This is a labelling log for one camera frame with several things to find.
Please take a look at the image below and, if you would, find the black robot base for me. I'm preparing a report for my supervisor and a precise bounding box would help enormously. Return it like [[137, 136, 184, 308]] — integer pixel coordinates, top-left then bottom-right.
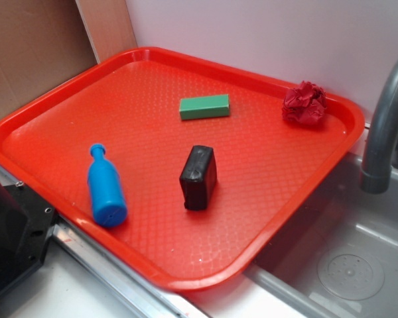
[[0, 183, 57, 297]]

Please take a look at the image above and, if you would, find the black box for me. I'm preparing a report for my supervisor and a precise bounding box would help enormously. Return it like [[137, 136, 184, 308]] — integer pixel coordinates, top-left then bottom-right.
[[179, 145, 218, 211]]

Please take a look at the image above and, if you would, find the red plastic tray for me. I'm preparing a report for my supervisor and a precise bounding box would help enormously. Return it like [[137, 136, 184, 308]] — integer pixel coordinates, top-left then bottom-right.
[[0, 48, 364, 292]]

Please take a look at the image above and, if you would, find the green rectangular block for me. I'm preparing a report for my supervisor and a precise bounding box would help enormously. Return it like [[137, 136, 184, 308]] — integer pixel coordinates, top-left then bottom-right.
[[179, 94, 230, 121]]

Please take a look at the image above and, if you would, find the blue plastic bottle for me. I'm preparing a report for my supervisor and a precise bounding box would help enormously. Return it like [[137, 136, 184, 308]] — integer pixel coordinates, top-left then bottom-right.
[[88, 144, 128, 227]]

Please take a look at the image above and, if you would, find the crumpled red paper ball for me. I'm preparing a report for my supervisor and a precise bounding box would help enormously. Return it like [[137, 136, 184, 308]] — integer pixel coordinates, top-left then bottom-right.
[[282, 81, 327, 126]]

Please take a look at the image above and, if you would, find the grey sink basin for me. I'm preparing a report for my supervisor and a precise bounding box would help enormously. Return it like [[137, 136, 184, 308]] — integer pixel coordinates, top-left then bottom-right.
[[245, 154, 398, 317]]

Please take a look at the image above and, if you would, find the grey faucet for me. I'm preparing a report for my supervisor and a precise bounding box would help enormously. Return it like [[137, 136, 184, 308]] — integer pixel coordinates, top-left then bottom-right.
[[360, 61, 398, 194]]

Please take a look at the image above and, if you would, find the brown cardboard panel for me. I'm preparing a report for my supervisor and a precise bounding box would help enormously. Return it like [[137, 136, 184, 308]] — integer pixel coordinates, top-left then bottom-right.
[[0, 1, 96, 119]]

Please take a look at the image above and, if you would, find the silver metal rail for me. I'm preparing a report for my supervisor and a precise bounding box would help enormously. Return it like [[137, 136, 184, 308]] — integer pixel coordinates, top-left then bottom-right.
[[0, 155, 190, 318]]

